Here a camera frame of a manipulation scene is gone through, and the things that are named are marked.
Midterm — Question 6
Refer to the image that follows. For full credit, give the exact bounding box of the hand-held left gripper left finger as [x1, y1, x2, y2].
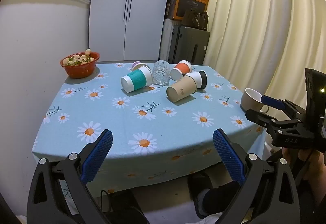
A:
[27, 129, 114, 224]

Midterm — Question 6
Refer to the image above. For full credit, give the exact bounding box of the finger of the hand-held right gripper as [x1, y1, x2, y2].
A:
[246, 109, 296, 133]
[261, 95, 306, 123]

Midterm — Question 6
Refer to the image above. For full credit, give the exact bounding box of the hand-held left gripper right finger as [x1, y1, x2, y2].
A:
[212, 128, 301, 224]

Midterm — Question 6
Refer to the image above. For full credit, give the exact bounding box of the beige ceramic mug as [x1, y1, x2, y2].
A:
[240, 88, 270, 114]

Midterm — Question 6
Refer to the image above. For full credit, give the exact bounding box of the white cup black lid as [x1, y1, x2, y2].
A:
[184, 70, 208, 90]

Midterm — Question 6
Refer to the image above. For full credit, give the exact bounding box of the brown paper cup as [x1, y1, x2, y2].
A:
[166, 77, 198, 102]

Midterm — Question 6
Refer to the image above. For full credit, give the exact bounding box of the teal sleeve white cup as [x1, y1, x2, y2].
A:
[121, 66, 153, 94]

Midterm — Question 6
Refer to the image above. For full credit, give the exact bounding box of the orange sleeve white cup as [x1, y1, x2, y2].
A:
[170, 60, 192, 80]

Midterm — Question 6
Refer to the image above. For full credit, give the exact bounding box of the lilac cup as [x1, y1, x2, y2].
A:
[131, 61, 150, 71]

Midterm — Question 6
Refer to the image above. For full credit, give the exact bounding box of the clear glass cup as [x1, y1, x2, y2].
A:
[152, 60, 171, 86]

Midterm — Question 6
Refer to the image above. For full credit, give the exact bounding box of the person's right hand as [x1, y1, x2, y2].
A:
[282, 148, 326, 205]

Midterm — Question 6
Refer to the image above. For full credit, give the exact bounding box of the person's foot in dark sock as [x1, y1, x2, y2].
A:
[187, 171, 245, 220]

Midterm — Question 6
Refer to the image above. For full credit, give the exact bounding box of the blue daisy print tablecloth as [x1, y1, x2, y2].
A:
[32, 62, 268, 200]

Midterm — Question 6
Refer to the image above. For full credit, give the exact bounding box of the cream curtain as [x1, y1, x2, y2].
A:
[198, 0, 326, 144]

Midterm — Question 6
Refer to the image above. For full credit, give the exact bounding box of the red bowl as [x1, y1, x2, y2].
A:
[60, 52, 100, 79]

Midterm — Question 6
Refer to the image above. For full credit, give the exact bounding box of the pile of pale strawberries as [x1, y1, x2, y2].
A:
[63, 48, 94, 66]

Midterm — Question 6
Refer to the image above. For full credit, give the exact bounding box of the grey suitcase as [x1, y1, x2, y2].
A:
[167, 24, 211, 66]

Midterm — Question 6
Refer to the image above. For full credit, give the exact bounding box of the brown handbag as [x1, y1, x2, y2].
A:
[182, 8, 209, 30]

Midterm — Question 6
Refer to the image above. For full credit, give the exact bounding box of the white suitcase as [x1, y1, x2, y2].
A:
[159, 18, 177, 61]

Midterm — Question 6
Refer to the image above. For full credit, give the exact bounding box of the orange cardboard box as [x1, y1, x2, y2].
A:
[165, 0, 212, 22]

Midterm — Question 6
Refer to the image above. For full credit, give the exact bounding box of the white wardrobe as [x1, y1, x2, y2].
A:
[88, 0, 172, 62]

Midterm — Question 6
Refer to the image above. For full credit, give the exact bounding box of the black cable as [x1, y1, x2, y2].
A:
[100, 189, 110, 213]

